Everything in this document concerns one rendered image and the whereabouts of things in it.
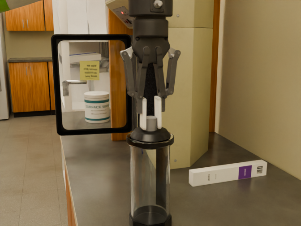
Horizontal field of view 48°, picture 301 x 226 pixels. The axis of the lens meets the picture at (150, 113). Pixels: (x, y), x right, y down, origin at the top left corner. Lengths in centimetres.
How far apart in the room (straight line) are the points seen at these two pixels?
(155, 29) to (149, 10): 4
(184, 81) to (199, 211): 42
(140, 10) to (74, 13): 176
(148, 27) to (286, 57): 66
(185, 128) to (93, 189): 36
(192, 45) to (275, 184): 50
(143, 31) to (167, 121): 48
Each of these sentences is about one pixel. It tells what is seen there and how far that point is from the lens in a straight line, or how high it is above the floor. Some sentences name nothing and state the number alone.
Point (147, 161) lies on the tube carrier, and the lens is 75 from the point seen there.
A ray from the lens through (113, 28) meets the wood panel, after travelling 142.
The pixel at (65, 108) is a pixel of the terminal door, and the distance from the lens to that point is 139.
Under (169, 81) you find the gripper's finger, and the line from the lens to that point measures 75.
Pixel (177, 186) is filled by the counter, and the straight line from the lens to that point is 106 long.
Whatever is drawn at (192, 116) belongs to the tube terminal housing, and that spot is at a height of 112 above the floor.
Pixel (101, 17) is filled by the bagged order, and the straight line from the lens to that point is 233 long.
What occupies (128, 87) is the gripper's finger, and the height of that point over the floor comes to 128.
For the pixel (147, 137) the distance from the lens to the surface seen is 73.
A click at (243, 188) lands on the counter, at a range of 108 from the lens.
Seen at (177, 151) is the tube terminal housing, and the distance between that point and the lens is 117.
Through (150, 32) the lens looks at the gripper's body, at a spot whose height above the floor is 139.
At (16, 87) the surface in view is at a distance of 611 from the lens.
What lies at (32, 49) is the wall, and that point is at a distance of 659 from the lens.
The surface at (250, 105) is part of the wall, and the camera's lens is 143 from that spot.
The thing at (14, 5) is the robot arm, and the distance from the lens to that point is 83.
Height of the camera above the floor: 139
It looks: 13 degrees down
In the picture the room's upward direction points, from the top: straight up
